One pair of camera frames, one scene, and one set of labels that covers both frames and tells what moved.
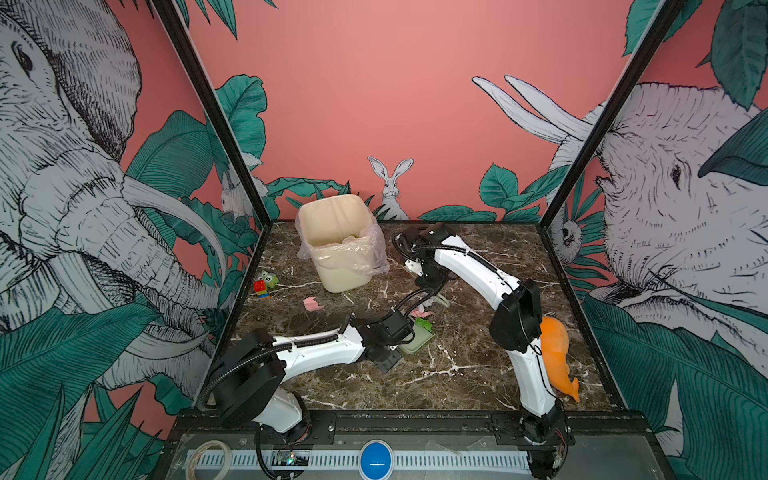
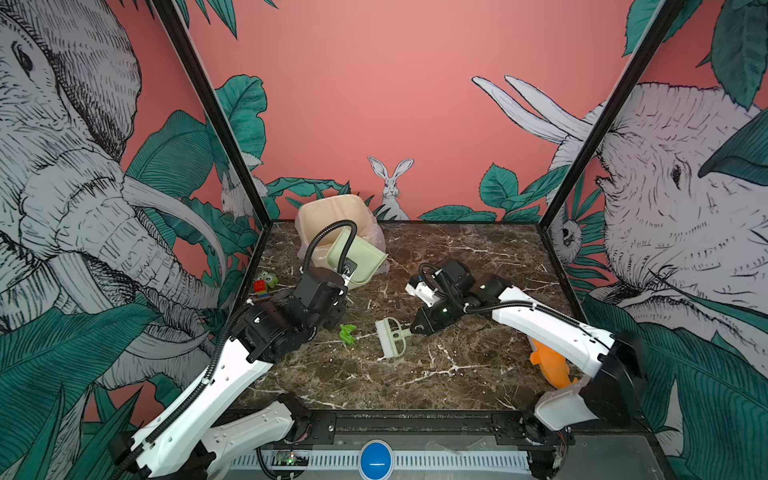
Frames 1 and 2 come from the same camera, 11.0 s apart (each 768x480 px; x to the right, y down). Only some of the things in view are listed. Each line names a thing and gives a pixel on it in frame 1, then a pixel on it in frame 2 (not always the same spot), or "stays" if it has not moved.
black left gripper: x=391 y=363 to x=338 y=315
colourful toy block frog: x=263 y=285 stays
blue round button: x=376 y=460 stays
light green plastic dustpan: x=421 y=337 to x=369 y=258
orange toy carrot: x=555 y=344 stays
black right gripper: x=419 y=282 to x=424 y=313
